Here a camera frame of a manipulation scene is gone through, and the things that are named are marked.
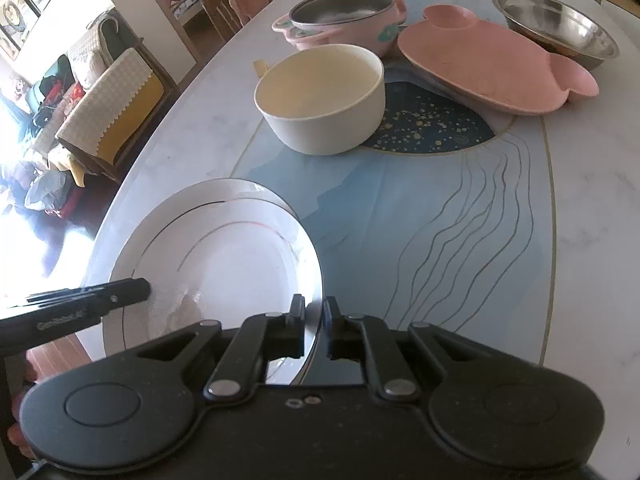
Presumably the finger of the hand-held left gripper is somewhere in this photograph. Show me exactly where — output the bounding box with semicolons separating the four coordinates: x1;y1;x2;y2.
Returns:
0;277;152;357

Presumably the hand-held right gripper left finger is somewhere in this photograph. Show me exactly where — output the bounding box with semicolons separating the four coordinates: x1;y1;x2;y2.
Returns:
137;294;307;405

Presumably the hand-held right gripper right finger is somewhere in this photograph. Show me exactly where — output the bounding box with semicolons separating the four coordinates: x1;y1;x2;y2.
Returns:
322;296;501;403

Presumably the pink steel-lined bowl with handles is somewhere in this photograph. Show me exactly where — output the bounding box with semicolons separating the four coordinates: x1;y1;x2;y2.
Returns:
272;0;409;59

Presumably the large stainless steel bowl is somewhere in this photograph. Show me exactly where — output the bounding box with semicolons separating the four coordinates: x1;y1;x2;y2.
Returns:
492;0;621;71

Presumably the person's left hand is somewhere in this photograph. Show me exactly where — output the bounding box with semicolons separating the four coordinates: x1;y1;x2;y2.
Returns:
6;421;38;462

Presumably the grey plastic bag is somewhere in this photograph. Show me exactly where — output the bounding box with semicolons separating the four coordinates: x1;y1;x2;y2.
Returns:
24;170;77;212

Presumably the armchair with yellow checked cover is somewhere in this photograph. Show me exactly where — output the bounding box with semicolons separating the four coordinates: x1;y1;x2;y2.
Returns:
54;47;181;183

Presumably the sofa with clutter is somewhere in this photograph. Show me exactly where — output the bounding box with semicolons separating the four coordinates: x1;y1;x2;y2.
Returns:
0;12;126;128

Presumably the cream bowl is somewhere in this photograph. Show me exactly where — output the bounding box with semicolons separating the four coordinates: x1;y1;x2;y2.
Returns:
253;43;387;156

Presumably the pink mouse-shaped plate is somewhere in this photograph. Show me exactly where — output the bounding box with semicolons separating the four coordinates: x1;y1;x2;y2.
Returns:
397;4;600;117

